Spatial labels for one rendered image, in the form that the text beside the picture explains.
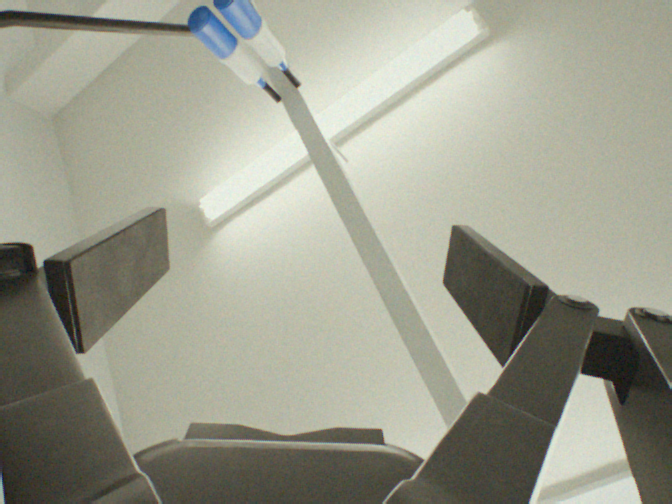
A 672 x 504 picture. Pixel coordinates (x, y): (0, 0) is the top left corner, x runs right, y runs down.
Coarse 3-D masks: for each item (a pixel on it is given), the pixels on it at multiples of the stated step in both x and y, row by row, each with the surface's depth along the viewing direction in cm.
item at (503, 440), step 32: (544, 320) 10; (576, 320) 10; (544, 352) 9; (576, 352) 9; (512, 384) 7; (544, 384) 7; (480, 416) 6; (512, 416) 6; (544, 416) 7; (448, 448) 5; (480, 448) 5; (512, 448) 5; (544, 448) 5; (416, 480) 5; (448, 480) 5; (480, 480) 5; (512, 480) 5
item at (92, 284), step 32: (128, 224) 14; (160, 224) 17; (64, 256) 11; (96, 256) 12; (128, 256) 14; (160, 256) 17; (64, 288) 11; (96, 288) 12; (128, 288) 14; (64, 320) 11; (96, 320) 12
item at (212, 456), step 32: (160, 448) 6; (192, 448) 6; (224, 448) 6; (256, 448) 6; (288, 448) 6; (320, 448) 6; (352, 448) 6; (384, 448) 6; (160, 480) 5; (192, 480) 5; (224, 480) 5; (256, 480) 5; (288, 480) 5; (320, 480) 5; (352, 480) 5; (384, 480) 5
